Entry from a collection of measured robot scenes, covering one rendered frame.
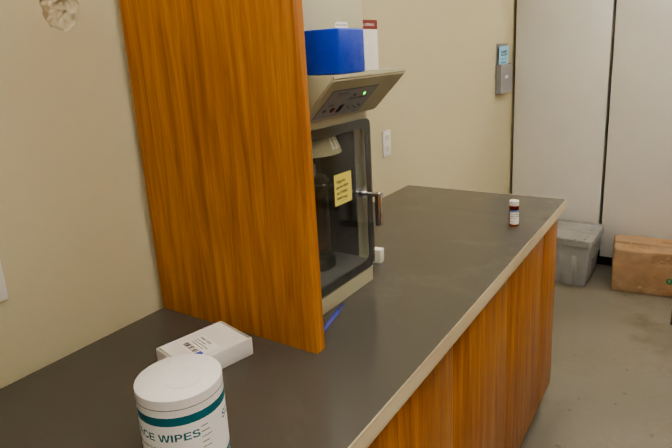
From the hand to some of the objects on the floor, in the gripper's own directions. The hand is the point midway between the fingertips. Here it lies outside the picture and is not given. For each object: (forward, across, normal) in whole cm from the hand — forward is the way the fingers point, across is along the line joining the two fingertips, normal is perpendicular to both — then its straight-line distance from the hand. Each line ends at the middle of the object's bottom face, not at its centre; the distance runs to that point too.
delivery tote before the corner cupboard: (+169, -65, +194) cm, 265 cm away
